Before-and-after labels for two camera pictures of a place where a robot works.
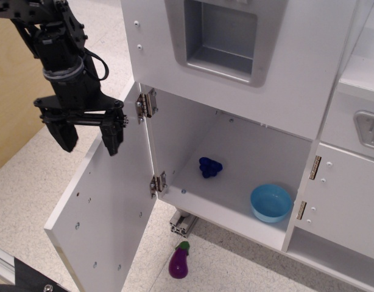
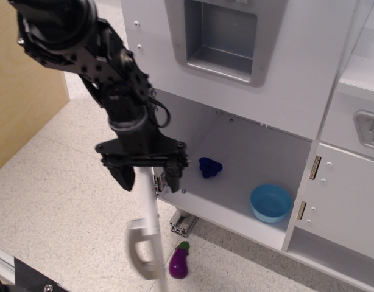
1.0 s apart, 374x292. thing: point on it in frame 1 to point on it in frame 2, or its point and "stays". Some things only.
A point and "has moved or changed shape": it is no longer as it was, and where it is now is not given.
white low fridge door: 104,225 has moved or changed shape
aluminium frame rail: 3,264 stays
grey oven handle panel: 369,126 stays
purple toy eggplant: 178,266 stays
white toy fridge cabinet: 240,90 stays
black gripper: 78,101 to 141,148
